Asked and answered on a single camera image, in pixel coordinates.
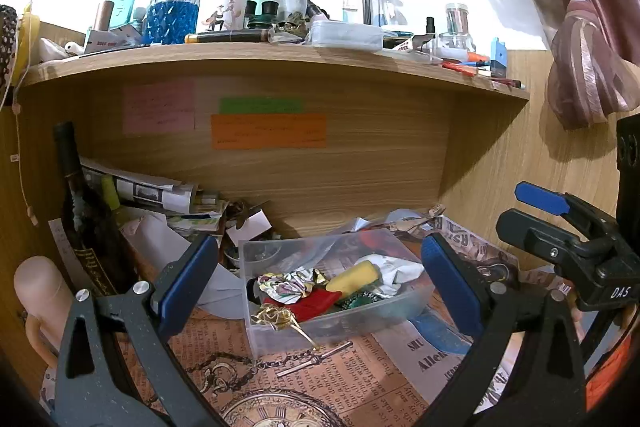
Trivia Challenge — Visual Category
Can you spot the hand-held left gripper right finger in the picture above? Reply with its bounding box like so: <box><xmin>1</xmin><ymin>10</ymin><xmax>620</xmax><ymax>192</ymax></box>
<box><xmin>415</xmin><ymin>233</ymin><xmax>586</xmax><ymax>427</ymax></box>

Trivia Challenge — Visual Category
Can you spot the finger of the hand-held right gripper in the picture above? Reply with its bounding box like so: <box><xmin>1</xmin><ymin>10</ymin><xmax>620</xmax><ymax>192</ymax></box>
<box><xmin>496</xmin><ymin>208</ymin><xmax>596</xmax><ymax>278</ymax></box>
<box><xmin>515</xmin><ymin>181</ymin><xmax>608</xmax><ymax>233</ymax></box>

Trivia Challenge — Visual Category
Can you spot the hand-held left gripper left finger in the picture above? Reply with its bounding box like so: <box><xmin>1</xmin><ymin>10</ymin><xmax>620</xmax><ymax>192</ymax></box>
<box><xmin>54</xmin><ymin>234</ymin><xmax>221</xmax><ymax>427</ymax></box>

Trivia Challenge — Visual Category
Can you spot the white cloth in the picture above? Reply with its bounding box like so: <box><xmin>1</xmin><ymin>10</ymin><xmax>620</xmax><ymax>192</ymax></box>
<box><xmin>372</xmin><ymin>254</ymin><xmax>426</xmax><ymax>298</ymax></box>

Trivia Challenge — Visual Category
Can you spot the gold chain ornament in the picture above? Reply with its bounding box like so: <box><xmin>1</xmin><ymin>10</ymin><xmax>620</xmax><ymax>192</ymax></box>
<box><xmin>250</xmin><ymin>307</ymin><xmax>321</xmax><ymax>350</ymax></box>

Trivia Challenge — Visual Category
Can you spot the yellow soft pouch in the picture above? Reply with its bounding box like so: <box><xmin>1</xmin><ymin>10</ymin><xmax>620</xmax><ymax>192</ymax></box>
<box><xmin>325</xmin><ymin>259</ymin><xmax>383</xmax><ymax>295</ymax></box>

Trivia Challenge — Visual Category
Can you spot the patterned fabric scrunchie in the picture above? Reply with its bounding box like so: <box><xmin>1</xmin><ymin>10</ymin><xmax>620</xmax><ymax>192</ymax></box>
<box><xmin>257</xmin><ymin>268</ymin><xmax>328</xmax><ymax>305</ymax></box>

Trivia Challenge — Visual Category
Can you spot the clear plastic box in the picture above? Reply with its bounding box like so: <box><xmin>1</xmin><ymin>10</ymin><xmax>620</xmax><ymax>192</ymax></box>
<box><xmin>238</xmin><ymin>228</ymin><xmax>436</xmax><ymax>357</ymax></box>

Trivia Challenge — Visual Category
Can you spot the red cloth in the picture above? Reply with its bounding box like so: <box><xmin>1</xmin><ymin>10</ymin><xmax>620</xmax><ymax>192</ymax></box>
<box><xmin>265</xmin><ymin>289</ymin><xmax>346</xmax><ymax>323</ymax></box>

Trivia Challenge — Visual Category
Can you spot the white paper sheet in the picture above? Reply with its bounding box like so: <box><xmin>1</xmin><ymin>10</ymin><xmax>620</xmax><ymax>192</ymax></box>
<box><xmin>120</xmin><ymin>214</ymin><xmax>246</xmax><ymax>318</ymax></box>

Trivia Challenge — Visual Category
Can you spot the stack of booklets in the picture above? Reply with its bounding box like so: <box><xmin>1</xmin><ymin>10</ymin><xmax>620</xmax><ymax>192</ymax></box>
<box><xmin>167</xmin><ymin>192</ymin><xmax>228</xmax><ymax>233</ymax></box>

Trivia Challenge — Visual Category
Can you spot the small grey dish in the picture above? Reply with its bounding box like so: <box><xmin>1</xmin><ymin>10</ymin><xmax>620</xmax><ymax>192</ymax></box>
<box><xmin>225</xmin><ymin>241</ymin><xmax>282</xmax><ymax>274</ymax></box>

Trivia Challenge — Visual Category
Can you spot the rolled newspaper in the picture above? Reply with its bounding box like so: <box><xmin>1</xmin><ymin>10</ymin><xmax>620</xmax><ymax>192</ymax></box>
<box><xmin>80</xmin><ymin>157</ymin><xmax>198</xmax><ymax>212</ymax></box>

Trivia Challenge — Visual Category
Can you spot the dark wine bottle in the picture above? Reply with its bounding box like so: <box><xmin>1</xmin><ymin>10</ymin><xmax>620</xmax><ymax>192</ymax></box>
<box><xmin>53</xmin><ymin>122</ymin><xmax>136</xmax><ymax>298</ymax></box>

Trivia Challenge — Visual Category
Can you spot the white paper receipt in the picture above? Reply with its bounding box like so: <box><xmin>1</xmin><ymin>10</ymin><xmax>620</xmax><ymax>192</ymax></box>
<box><xmin>48</xmin><ymin>218</ymin><xmax>83</xmax><ymax>288</ymax></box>

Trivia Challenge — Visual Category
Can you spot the vintage printed paper mat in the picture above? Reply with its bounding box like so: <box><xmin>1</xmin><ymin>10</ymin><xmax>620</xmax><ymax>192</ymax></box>
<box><xmin>40</xmin><ymin>207</ymin><xmax>576</xmax><ymax>427</ymax></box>

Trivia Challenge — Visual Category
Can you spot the blue pencil sharpener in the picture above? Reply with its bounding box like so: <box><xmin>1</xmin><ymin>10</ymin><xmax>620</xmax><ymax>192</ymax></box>
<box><xmin>490</xmin><ymin>38</ymin><xmax>508</xmax><ymax>75</ymax></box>

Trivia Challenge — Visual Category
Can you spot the orange sticky note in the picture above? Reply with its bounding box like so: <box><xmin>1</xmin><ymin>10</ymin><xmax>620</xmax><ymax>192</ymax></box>
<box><xmin>211</xmin><ymin>113</ymin><xmax>328</xmax><ymax>150</ymax></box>

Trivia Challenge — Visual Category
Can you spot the pink sticky note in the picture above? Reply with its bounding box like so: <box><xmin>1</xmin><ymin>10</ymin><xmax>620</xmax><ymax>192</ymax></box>
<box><xmin>123</xmin><ymin>82</ymin><xmax>196</xmax><ymax>132</ymax></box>

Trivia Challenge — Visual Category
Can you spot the green sticky note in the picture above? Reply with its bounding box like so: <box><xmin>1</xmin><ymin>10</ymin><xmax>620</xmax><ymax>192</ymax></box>
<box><xmin>220</xmin><ymin>98</ymin><xmax>304</xmax><ymax>114</ymax></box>

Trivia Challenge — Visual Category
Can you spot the mauve striped curtain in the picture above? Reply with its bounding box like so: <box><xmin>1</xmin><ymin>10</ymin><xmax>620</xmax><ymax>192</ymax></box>
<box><xmin>452</xmin><ymin>0</ymin><xmax>640</xmax><ymax>130</ymax></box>

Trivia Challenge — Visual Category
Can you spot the small glass jar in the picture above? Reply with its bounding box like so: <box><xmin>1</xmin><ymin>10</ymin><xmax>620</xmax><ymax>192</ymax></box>
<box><xmin>439</xmin><ymin>3</ymin><xmax>473</xmax><ymax>52</ymax></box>

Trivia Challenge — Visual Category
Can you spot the wooden shelf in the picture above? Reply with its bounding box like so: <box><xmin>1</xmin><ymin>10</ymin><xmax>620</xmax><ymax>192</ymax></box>
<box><xmin>20</xmin><ymin>38</ymin><xmax>531</xmax><ymax>238</ymax></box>

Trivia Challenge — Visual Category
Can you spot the brown pen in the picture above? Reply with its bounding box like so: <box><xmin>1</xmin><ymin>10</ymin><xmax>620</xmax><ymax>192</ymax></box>
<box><xmin>185</xmin><ymin>29</ymin><xmax>271</xmax><ymax>44</ymax></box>

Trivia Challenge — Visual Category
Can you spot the white carton with red print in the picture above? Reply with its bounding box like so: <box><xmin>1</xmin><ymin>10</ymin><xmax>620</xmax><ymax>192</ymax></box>
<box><xmin>85</xmin><ymin>27</ymin><xmax>141</xmax><ymax>54</ymax></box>

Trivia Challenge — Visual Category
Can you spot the clear lidded plastic container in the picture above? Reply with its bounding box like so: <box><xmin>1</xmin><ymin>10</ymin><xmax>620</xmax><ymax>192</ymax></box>
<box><xmin>309</xmin><ymin>20</ymin><xmax>385</xmax><ymax>50</ymax></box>

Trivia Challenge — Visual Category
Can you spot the glass bottle with blue liquid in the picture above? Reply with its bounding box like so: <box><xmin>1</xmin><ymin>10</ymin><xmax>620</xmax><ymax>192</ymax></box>
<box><xmin>142</xmin><ymin>0</ymin><xmax>203</xmax><ymax>45</ymax></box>

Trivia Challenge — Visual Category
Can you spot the white plastic pipe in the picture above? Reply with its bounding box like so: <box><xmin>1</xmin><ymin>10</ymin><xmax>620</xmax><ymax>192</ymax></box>
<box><xmin>40</xmin><ymin>38</ymin><xmax>83</xmax><ymax>60</ymax></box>

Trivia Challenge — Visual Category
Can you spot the brown cosmetic tube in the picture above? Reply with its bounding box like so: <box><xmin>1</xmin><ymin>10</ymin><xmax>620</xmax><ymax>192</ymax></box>
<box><xmin>92</xmin><ymin>0</ymin><xmax>113</xmax><ymax>32</ymax></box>

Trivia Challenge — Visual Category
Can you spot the yellow band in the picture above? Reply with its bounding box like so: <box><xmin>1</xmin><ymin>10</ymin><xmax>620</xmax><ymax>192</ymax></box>
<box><xmin>15</xmin><ymin>4</ymin><xmax>41</xmax><ymax>82</ymax></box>

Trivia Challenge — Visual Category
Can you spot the patterned headband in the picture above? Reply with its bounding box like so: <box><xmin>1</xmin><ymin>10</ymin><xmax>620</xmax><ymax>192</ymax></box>
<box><xmin>0</xmin><ymin>4</ymin><xmax>18</xmax><ymax>82</ymax></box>

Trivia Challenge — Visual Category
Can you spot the beige mug with handle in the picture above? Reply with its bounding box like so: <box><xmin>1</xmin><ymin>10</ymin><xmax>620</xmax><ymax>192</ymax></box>
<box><xmin>14</xmin><ymin>256</ymin><xmax>76</xmax><ymax>365</ymax></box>

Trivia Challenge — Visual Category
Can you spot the white earphone cord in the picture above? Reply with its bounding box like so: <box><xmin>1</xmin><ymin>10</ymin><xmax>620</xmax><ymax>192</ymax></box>
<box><xmin>10</xmin><ymin>102</ymin><xmax>39</xmax><ymax>226</ymax></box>

